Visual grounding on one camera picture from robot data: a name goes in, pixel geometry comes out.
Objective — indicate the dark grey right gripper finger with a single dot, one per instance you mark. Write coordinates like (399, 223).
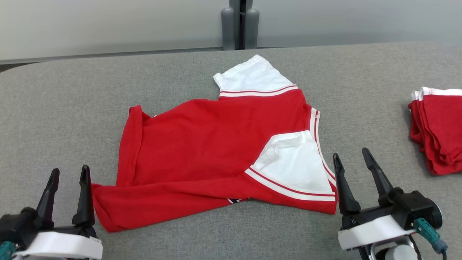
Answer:
(379, 180)
(345, 195)

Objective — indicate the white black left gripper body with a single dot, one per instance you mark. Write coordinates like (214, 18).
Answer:
(61, 245)

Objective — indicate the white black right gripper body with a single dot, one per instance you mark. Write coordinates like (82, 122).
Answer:
(371, 231)

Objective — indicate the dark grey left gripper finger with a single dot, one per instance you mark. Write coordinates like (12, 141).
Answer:
(48, 202)
(85, 206)

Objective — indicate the red white t-shirt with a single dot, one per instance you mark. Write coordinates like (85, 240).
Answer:
(216, 144)
(440, 130)

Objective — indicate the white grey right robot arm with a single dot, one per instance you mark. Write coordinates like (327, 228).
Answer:
(399, 252)

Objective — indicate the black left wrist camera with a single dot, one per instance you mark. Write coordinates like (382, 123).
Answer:
(18, 224)

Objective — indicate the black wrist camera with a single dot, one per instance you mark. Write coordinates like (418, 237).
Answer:
(415, 207)
(18, 224)

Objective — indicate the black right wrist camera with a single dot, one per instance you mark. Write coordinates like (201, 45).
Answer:
(415, 207)

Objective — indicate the grey partition post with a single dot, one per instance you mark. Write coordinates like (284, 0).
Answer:
(251, 29)
(227, 29)

